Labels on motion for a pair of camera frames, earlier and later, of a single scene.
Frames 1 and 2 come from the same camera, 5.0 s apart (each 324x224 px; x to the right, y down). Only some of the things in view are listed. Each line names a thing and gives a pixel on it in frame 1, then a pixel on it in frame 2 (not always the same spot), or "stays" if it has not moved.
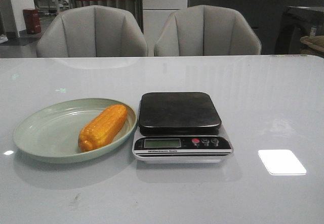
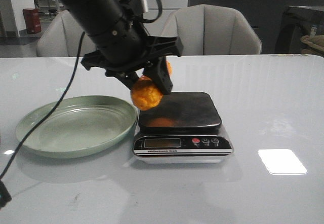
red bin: [32, 21] stays
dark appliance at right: [298, 22] stays
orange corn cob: [102, 127] → [146, 93]
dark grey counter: [263, 10] stays
